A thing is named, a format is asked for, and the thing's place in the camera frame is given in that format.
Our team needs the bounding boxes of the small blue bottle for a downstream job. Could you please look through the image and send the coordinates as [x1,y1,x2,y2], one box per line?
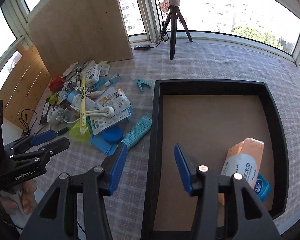
[104,74,121,87]

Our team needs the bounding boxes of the teal clothespin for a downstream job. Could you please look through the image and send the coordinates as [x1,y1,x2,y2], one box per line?
[135,78,151,93]

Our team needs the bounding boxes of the yellow lanyard strap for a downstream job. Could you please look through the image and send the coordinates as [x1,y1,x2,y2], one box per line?
[79,76,89,135]

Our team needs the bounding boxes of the blue wet wipes pack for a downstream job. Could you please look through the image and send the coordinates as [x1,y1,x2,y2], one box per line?
[254,173,272,202]

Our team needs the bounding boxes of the teal cream tube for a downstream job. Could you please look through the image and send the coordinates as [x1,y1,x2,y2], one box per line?
[122,115,152,150]

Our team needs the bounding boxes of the red fabric pouch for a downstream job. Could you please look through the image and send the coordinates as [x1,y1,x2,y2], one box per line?
[49,75,65,93]

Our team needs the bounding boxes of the white tube blue cap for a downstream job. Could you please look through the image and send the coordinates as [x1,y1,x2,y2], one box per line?
[66,90,97,112]

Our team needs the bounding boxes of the white massage roller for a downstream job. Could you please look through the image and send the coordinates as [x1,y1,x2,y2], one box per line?
[63,106,115,124]

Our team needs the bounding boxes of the person's left hand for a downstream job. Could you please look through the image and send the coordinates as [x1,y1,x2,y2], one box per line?
[0,179,38,215]

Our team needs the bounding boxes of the printed instruction leaflet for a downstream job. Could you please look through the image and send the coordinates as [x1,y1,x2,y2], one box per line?
[89,87,132,136]

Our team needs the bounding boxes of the yellow-green shuttlecock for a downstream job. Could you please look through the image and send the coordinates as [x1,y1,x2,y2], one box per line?
[69,121,91,142]

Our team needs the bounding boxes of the blue round lid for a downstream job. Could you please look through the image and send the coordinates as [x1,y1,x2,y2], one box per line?
[102,125,124,144]

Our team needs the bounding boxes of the wooden cabinet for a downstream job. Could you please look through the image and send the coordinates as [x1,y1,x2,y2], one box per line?
[0,46,51,128]

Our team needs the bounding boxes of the white plug adapter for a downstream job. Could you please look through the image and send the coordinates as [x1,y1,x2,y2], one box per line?
[47,107,65,126]

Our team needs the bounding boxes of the brown cardboard panel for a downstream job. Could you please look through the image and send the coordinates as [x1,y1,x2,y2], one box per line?
[28,0,133,76]

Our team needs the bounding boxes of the blue plastic card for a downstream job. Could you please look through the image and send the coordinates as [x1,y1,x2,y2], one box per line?
[90,134,118,156]

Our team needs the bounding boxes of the black tripod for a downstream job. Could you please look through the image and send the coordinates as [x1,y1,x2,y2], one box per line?
[164,0,193,60]

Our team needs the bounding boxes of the white patterned tissue pack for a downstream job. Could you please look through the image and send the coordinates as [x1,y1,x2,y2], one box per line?
[85,64,101,88]

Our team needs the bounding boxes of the black sorting tray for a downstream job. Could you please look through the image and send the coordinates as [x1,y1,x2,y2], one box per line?
[141,79,289,239]

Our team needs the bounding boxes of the orange tissue pack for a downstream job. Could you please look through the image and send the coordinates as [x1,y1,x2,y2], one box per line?
[218,138,265,206]

